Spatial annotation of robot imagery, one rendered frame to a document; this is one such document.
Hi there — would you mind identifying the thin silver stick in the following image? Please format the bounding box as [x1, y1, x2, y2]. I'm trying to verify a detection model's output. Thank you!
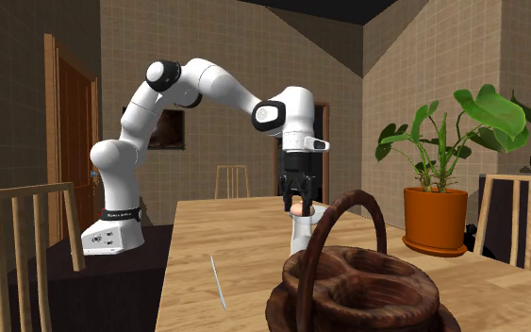
[208, 255, 228, 311]

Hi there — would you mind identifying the brown wooden panel door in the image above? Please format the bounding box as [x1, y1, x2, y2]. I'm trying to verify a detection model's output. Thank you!
[43, 32, 102, 248]

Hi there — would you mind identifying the white egg cup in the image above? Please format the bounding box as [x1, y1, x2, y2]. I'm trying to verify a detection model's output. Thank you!
[290, 204, 328, 257]

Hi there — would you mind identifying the light wooden table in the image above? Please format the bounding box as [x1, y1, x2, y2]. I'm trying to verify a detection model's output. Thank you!
[154, 195, 531, 332]

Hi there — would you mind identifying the green plant in orange pot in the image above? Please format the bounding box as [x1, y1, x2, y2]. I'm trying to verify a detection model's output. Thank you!
[374, 83, 531, 258]

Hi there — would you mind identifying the light wooden spindle chair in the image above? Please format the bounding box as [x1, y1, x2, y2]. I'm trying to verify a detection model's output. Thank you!
[473, 173, 531, 278]
[213, 164, 252, 200]
[0, 181, 88, 332]

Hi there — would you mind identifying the brown wicker basket with handle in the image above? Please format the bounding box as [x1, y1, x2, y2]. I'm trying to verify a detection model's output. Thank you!
[264, 189, 462, 332]

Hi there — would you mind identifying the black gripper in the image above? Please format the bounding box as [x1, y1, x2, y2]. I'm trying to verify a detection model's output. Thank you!
[278, 151, 316, 216]

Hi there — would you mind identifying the dark framed wall picture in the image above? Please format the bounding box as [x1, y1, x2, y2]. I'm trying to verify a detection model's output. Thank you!
[122, 106, 187, 152]

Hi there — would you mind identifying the dark robot stand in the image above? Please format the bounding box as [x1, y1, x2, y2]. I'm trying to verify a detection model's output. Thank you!
[0, 224, 174, 332]

